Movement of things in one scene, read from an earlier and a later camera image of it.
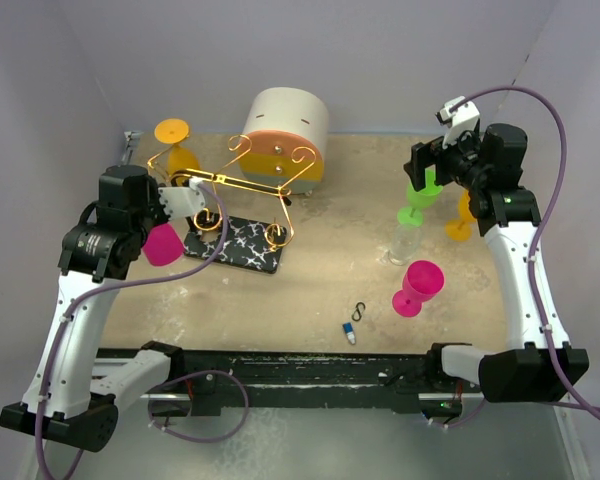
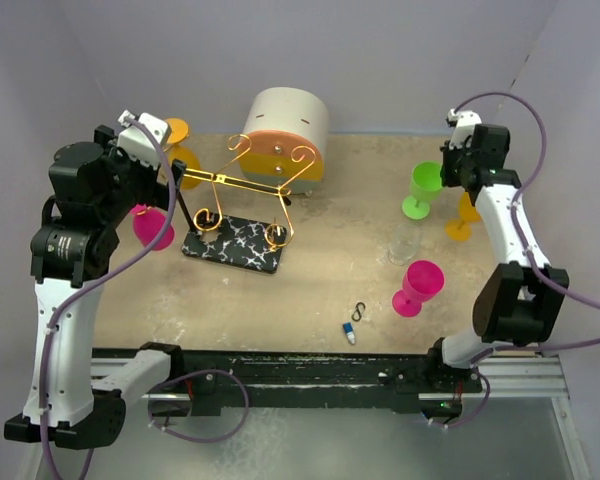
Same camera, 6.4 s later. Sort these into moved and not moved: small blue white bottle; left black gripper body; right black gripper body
Moved: left black gripper body
Not moved: right black gripper body; small blue white bottle
